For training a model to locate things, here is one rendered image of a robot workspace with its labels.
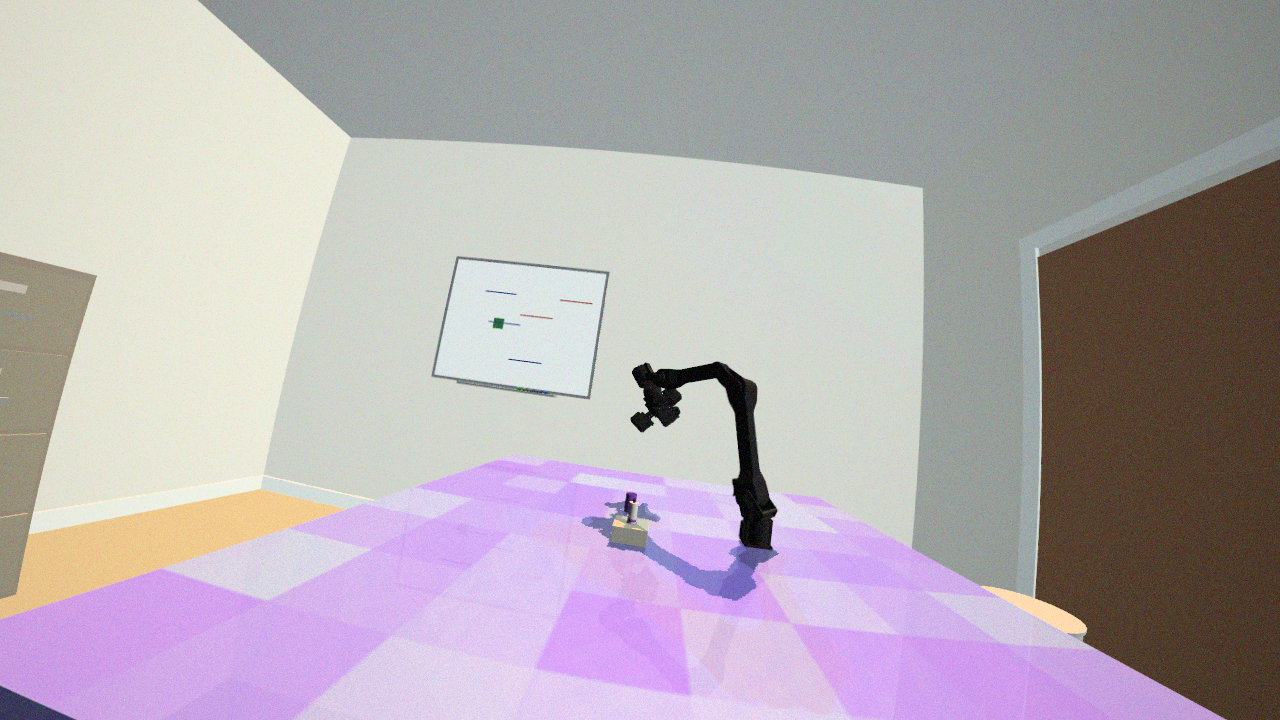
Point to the pale yellow block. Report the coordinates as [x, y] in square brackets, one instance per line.
[630, 534]

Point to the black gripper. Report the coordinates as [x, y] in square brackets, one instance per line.
[643, 421]

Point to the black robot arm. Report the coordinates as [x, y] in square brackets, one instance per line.
[750, 490]

